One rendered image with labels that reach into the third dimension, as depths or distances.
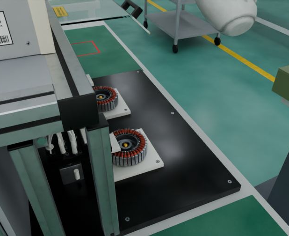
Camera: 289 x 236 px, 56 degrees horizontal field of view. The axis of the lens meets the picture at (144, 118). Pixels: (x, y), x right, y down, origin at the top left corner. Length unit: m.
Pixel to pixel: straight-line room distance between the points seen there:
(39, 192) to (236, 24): 0.52
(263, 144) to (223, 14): 1.49
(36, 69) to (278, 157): 1.77
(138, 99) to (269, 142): 1.33
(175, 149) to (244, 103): 1.72
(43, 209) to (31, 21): 0.28
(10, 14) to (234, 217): 0.57
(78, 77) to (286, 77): 0.83
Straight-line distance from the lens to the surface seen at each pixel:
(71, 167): 0.65
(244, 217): 0.68
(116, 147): 0.67
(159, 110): 0.88
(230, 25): 0.67
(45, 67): 0.41
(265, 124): 2.24
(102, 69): 1.19
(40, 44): 0.44
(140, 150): 0.67
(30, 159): 0.39
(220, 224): 0.65
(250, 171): 1.84
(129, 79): 1.06
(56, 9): 0.86
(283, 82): 1.09
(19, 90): 0.36
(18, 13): 0.43
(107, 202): 0.51
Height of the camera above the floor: 1.29
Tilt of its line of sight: 38 degrees down
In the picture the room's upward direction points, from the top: straight up
